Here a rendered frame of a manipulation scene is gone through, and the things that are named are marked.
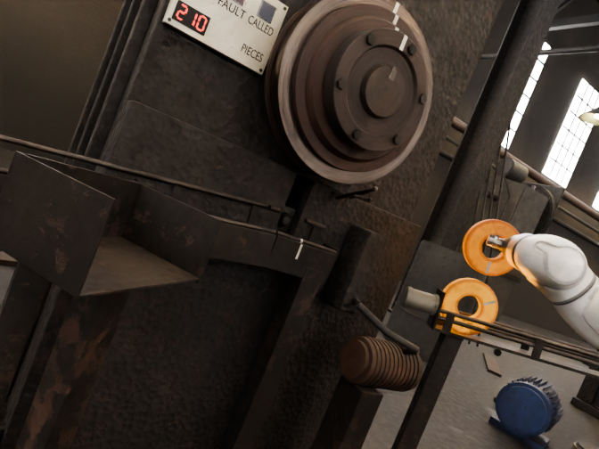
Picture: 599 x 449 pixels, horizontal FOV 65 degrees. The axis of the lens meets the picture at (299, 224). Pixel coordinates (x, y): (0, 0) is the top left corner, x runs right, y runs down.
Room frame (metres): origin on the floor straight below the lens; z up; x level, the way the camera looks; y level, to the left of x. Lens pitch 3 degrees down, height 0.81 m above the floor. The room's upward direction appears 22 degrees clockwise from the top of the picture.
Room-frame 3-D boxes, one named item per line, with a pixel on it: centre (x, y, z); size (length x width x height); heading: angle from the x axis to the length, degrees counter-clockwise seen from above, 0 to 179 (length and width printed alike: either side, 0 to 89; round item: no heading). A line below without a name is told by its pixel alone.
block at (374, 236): (1.36, -0.20, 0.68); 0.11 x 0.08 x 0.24; 32
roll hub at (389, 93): (1.14, -0.06, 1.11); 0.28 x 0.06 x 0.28; 122
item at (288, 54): (1.22, 0.00, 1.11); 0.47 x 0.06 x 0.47; 122
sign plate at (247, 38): (1.13, 0.34, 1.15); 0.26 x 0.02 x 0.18; 122
